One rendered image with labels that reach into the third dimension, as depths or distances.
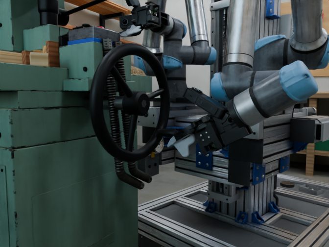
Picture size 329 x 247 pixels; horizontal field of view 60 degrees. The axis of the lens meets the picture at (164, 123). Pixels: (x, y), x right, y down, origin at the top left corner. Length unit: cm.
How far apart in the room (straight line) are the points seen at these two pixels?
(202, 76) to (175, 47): 307
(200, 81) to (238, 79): 348
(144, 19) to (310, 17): 51
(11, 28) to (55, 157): 44
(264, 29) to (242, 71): 75
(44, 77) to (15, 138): 16
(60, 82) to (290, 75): 54
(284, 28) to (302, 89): 104
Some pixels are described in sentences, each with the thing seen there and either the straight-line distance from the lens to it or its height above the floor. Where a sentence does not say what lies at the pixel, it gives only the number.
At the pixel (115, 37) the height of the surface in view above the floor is 98.
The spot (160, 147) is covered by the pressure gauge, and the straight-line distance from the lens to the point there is 101.
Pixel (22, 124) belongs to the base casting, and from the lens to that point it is 73.
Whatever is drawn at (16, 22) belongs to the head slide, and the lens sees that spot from 103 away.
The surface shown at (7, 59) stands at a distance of 89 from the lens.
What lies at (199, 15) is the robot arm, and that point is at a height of 115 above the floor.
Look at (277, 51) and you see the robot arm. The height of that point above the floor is 99.
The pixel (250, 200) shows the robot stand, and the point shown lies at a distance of 145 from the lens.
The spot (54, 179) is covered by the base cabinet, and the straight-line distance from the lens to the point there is 79.
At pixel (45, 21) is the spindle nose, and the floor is 105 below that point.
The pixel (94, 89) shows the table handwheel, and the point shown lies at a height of 84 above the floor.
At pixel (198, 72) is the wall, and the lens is 421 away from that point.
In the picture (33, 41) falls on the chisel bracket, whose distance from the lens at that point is 99.
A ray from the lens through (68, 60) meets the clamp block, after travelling 80.
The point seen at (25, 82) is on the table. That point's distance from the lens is 73.
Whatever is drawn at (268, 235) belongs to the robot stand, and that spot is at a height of 22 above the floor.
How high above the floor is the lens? 83
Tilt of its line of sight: 6 degrees down
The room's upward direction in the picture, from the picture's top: straight up
